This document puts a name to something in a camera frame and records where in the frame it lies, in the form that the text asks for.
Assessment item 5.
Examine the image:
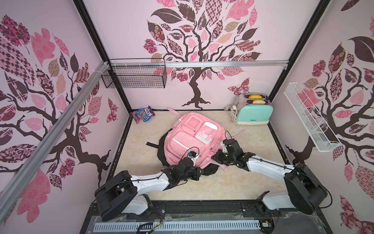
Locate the blue M&M's packet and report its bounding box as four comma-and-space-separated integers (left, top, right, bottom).
137, 108, 151, 122

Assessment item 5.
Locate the black wire basket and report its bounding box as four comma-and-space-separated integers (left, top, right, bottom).
101, 58, 167, 89

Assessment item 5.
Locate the white cable duct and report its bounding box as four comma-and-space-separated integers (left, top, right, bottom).
92, 220, 261, 234

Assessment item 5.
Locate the pink candy packet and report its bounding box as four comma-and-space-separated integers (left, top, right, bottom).
131, 111, 143, 124

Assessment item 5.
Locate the aluminium rail back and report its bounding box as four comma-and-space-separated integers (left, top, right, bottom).
111, 60, 289, 68

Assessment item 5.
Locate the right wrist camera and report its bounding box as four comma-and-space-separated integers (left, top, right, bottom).
223, 138, 243, 155

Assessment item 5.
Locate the purple candy packet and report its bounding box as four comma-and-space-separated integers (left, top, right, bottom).
144, 106, 155, 118

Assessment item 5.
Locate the white wire basket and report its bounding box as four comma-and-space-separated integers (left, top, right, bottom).
284, 82, 342, 152

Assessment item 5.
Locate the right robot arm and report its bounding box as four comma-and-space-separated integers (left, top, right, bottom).
212, 150, 331, 215

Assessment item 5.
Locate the pink backpack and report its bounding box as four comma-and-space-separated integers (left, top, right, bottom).
164, 108, 231, 172

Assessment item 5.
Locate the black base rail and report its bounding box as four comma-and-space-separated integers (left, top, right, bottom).
80, 198, 334, 234

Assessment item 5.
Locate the aluminium rail left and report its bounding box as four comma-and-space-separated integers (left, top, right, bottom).
1, 61, 109, 222

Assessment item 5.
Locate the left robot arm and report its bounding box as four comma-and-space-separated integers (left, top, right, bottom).
94, 159, 204, 221

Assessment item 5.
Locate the white power cord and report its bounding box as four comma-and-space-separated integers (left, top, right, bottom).
223, 104, 239, 125

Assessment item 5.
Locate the aluminium rail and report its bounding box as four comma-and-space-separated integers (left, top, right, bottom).
1, 61, 109, 222
111, 60, 289, 68

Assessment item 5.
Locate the mint green toaster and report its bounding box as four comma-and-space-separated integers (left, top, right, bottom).
234, 93, 274, 125

